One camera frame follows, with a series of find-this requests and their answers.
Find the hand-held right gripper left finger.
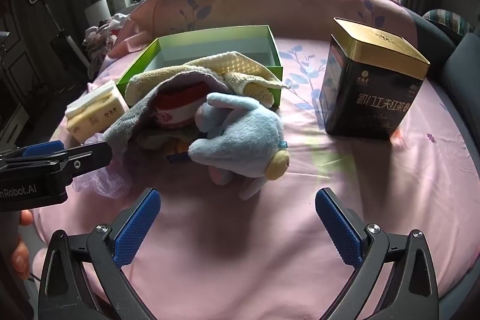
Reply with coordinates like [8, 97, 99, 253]
[37, 188, 162, 320]

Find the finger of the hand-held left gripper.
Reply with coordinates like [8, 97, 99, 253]
[0, 140, 69, 171]
[49, 141, 114, 179]

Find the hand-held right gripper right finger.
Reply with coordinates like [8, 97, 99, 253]
[315, 187, 440, 320]

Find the lavender mesh cloth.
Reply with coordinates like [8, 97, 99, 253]
[72, 133, 133, 199]

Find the grey quilted towel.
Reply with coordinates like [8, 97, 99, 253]
[102, 74, 226, 159]

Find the red and white cloth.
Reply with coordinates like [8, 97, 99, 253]
[151, 81, 208, 129]

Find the blue plush toy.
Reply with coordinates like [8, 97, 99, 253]
[187, 92, 291, 201]

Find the yellow and white towel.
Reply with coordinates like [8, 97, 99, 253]
[125, 51, 291, 109]

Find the green cardboard box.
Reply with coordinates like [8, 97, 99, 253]
[115, 25, 284, 109]

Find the person's left hand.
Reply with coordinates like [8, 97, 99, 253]
[9, 209, 35, 281]

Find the large yellow tissue pack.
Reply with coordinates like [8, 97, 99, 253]
[64, 81, 126, 144]

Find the pink printed tablecloth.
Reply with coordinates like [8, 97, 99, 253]
[32, 0, 480, 320]

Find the small yellow tissue pack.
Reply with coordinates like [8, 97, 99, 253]
[165, 140, 192, 165]

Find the black floor mop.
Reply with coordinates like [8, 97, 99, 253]
[28, 0, 91, 70]

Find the pile of clothes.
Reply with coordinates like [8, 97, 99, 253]
[82, 13, 133, 70]

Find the white cylindrical bin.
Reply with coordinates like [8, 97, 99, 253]
[83, 0, 112, 25]

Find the black and gold tea tin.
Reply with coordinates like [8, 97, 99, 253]
[318, 17, 431, 141]

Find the grey padded chair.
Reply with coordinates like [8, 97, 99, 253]
[410, 9, 480, 112]

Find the striped cushion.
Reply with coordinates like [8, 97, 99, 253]
[423, 7, 476, 39]

